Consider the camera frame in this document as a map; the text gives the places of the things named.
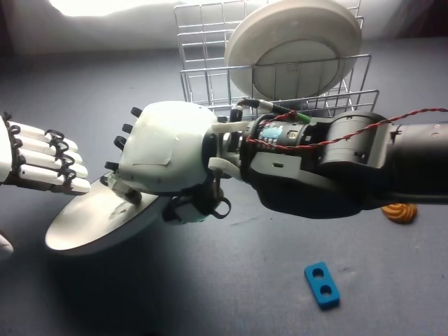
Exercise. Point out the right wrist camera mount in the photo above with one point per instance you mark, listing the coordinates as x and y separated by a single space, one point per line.
227 127

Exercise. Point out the white round plate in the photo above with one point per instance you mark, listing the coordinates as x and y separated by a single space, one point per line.
94 224
294 38

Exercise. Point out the blue block with two holes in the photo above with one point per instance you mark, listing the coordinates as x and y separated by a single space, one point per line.
322 285

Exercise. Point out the orange swirl cookie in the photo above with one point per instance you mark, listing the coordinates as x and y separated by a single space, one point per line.
399 213

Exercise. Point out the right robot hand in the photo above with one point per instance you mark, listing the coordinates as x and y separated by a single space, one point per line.
164 147

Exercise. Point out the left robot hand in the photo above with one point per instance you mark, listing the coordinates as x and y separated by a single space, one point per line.
35 150

